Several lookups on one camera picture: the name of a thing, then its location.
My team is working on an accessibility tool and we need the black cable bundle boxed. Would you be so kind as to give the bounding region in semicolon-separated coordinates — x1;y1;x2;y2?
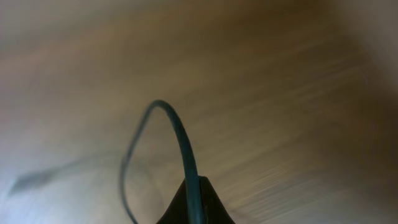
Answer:
119;99;206;224

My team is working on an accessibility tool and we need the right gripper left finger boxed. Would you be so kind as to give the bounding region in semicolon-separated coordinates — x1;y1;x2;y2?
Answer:
157;181;188;224

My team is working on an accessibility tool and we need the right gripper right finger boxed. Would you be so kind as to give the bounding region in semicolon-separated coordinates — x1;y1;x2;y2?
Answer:
199;176;234;224

